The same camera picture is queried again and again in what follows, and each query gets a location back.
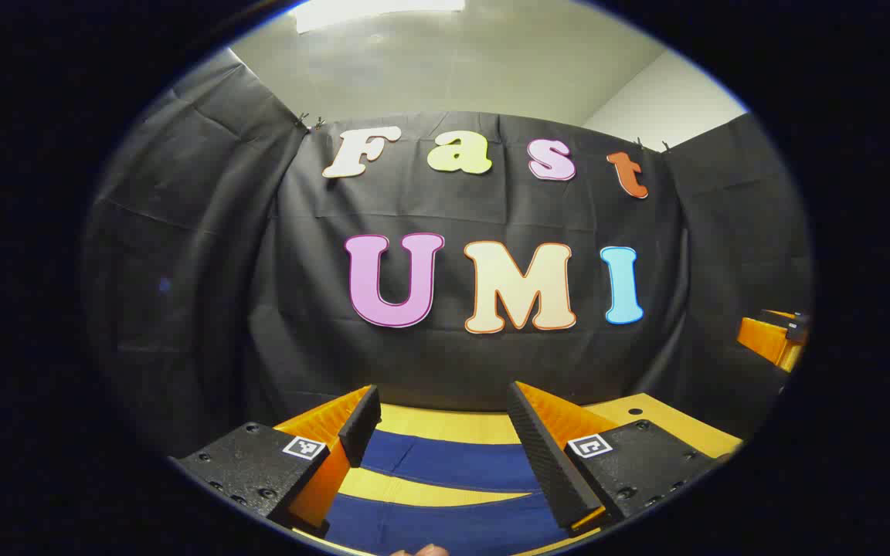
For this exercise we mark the black backdrop cloth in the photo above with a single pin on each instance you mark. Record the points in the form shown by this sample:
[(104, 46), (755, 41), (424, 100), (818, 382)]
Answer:
[(491, 363)]

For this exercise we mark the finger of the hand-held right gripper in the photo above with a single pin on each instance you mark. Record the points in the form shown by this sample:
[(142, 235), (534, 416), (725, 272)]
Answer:
[(762, 340)]

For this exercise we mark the blue denim jeans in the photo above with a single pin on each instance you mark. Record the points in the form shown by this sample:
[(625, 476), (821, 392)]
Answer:
[(453, 463)]

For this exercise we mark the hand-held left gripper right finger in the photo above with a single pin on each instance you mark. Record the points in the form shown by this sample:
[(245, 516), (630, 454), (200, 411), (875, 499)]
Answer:
[(541, 463)]

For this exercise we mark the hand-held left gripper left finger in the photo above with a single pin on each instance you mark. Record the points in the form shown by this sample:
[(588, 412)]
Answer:
[(360, 428)]

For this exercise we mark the ceiling light panel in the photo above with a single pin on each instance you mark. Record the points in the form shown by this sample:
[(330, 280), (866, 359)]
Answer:
[(375, 11)]

